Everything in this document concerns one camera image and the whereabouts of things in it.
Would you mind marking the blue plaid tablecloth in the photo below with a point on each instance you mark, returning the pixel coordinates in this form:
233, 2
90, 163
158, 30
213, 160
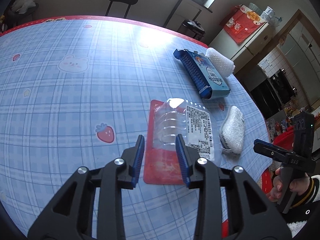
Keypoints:
76, 92

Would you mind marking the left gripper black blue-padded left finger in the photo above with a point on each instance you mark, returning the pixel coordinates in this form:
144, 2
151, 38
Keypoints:
69, 213

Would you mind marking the white refrigerator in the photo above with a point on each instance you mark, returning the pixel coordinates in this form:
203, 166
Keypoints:
242, 53

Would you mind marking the white scrub sponge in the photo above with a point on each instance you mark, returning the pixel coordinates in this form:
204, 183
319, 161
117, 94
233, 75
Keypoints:
232, 132

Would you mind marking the red apron hanging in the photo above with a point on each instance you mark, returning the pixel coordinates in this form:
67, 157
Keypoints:
285, 140

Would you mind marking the red cloth on refrigerator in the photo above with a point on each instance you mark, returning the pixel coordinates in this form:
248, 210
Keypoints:
241, 23

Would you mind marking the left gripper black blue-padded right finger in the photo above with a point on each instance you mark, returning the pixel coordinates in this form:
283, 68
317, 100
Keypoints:
250, 214

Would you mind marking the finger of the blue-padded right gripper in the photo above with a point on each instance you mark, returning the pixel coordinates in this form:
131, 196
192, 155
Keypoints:
272, 151

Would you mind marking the silver electric pressure cooker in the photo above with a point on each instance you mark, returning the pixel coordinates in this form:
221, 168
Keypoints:
192, 29

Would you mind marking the black kitchen stove unit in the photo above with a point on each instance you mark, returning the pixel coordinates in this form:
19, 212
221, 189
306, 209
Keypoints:
272, 94

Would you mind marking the white foam fruit net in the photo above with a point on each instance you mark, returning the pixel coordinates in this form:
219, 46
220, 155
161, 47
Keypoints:
223, 65

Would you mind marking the blue cardboard box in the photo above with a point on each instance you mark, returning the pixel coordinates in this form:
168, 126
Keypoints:
208, 81

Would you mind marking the striped white sleeve forearm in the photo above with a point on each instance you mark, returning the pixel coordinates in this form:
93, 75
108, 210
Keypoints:
303, 216

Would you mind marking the red clear plastic food tray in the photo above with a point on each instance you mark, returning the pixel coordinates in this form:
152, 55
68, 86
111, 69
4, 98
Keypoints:
166, 121

